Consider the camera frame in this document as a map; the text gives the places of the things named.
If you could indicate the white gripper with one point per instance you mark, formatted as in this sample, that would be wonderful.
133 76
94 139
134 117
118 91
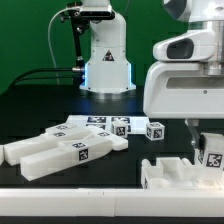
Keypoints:
182 91

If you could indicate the white chair seat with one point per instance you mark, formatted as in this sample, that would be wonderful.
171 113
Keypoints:
176 173

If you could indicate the white marker cube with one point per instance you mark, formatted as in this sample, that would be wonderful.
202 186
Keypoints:
119 128
155 131

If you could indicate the white chair back frame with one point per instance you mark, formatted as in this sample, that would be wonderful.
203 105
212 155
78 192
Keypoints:
61 149

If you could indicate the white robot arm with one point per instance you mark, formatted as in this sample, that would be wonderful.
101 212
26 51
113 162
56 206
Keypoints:
108 72

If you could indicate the white marker base plate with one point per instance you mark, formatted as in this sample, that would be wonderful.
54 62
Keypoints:
136 124

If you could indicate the white L-shaped wall fence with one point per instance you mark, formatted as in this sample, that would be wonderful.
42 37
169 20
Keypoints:
112 202

